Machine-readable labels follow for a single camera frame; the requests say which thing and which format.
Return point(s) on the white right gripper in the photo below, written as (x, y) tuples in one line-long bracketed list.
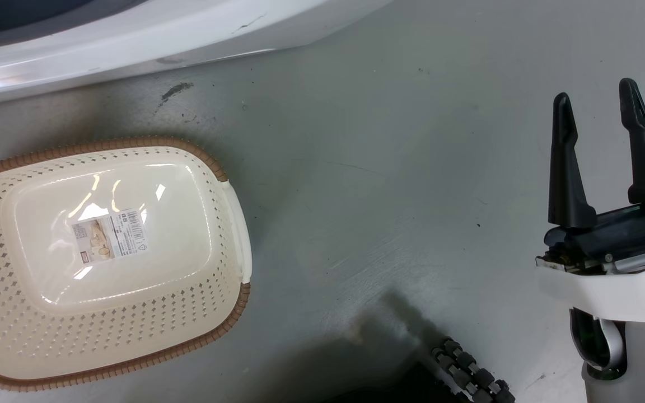
[(619, 268)]

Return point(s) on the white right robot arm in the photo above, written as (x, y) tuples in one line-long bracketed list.
[(630, 358)]

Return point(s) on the cream perforated laundry basket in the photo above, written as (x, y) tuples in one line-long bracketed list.
[(177, 268)]

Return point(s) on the white washing machine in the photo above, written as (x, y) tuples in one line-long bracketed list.
[(132, 33)]

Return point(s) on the paper label sticker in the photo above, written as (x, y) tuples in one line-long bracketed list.
[(111, 235)]

